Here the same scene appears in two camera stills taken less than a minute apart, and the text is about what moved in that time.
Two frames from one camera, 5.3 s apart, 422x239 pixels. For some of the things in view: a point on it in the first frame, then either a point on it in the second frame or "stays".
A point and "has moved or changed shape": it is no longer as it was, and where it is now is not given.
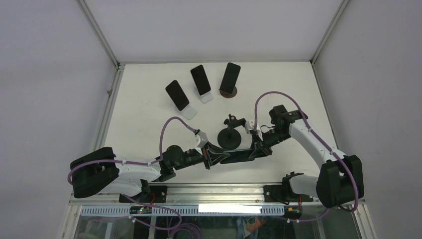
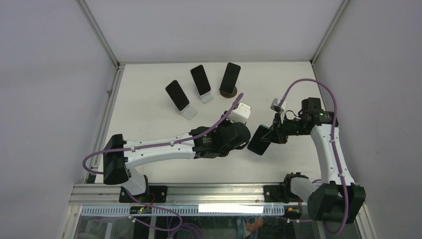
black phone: x=230 y=77 stays
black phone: x=177 y=95 stays
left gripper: x=212 y=156 to x=224 y=123
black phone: x=238 y=156 has moved or changed shape
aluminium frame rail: x=194 y=193 stays
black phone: x=200 y=79 stays
